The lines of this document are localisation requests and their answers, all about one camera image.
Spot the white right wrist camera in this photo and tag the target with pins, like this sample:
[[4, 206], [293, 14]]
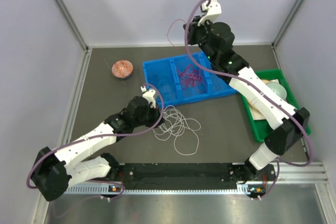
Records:
[[211, 12]]

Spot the blue three-compartment bin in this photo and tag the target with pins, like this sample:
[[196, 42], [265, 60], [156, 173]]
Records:
[[180, 81]]

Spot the green plastic tray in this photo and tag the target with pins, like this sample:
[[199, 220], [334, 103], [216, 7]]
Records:
[[261, 128]]

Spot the aluminium frame right post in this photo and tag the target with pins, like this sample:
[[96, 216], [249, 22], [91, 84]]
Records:
[[293, 12]]

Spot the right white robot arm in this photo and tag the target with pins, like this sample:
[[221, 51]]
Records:
[[288, 124]]

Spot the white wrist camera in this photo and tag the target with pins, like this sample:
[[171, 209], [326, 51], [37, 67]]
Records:
[[211, 12], [150, 95]]

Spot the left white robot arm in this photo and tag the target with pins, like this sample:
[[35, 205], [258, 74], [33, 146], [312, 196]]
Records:
[[54, 171]]

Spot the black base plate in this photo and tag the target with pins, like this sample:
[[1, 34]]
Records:
[[187, 176]]

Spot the tan patterned plate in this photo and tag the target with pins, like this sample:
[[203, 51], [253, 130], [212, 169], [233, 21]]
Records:
[[265, 82]]

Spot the red patterned small plate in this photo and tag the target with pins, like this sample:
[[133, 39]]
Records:
[[122, 69]]

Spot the aluminium frame left post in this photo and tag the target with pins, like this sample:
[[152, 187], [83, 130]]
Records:
[[71, 24]]

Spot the light green bowl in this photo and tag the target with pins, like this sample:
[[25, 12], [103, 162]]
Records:
[[278, 89]]

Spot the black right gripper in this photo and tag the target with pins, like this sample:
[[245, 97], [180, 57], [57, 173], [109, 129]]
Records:
[[192, 29]]

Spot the aluminium frame post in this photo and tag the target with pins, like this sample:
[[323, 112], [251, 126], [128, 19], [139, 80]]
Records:
[[293, 12], [71, 24]]

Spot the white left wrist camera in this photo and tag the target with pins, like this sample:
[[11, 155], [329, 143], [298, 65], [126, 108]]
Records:
[[150, 95]]

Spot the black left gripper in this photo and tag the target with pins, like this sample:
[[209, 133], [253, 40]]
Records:
[[155, 112]]

